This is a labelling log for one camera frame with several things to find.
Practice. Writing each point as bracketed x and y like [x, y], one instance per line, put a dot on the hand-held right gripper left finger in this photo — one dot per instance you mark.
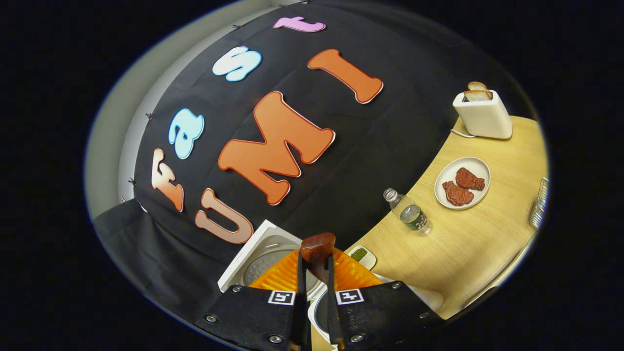
[253, 317]

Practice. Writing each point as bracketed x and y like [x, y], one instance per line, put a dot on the round white plate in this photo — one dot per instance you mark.
[446, 173]

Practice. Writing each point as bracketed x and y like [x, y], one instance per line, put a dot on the red meat piece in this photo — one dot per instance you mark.
[470, 179]
[458, 194]

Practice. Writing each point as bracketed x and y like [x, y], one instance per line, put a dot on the toast slice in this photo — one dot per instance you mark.
[478, 95]
[477, 86]

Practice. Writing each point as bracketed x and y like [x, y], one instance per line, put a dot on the white toaster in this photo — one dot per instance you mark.
[485, 119]

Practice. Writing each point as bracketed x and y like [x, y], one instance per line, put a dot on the white rice cooker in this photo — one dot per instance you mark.
[263, 263]

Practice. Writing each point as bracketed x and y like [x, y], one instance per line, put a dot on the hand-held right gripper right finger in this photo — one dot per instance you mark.
[380, 312]

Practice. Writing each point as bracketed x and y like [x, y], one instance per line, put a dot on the brown wooden spoon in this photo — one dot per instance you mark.
[318, 248]

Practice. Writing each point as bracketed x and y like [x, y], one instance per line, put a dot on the small white dish green contents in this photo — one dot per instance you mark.
[360, 256]

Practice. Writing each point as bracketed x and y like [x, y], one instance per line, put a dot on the clear plastic water bottle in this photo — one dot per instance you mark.
[414, 217]

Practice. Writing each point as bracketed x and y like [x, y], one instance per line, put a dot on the black backdrop cloth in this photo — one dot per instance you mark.
[390, 97]

